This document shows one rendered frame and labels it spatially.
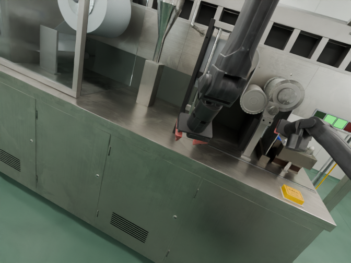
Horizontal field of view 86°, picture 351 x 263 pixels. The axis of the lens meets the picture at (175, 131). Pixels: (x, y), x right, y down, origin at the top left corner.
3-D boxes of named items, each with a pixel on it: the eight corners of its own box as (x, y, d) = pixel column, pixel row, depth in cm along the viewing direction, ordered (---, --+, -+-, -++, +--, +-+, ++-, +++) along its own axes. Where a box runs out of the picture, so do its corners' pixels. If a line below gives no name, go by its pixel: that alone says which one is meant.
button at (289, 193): (283, 198, 77) (287, 193, 76) (280, 188, 83) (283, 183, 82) (301, 205, 76) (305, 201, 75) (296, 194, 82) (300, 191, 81)
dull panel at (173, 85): (14, 38, 171) (13, 8, 161) (18, 38, 175) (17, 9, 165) (255, 138, 132) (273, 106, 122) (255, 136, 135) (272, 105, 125)
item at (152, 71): (130, 101, 120) (152, -2, 97) (140, 97, 133) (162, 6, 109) (149, 109, 118) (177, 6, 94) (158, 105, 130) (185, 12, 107)
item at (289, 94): (297, 87, 84) (295, 104, 86) (296, 87, 86) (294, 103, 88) (278, 88, 87) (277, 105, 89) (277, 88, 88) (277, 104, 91)
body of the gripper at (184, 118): (178, 115, 57) (186, 99, 51) (209, 123, 59) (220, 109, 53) (176, 133, 54) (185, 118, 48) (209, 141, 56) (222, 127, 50)
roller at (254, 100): (236, 108, 97) (247, 85, 92) (237, 99, 120) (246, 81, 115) (259, 117, 95) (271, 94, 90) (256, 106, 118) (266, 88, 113)
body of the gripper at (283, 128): (297, 141, 85) (306, 140, 78) (275, 132, 87) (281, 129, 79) (302, 128, 85) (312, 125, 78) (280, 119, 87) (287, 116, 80)
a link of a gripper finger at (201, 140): (179, 131, 65) (189, 115, 57) (199, 136, 66) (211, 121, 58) (178, 148, 61) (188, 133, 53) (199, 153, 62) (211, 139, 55)
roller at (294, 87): (268, 103, 91) (280, 80, 87) (262, 95, 114) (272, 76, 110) (292, 111, 89) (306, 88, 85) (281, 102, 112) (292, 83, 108)
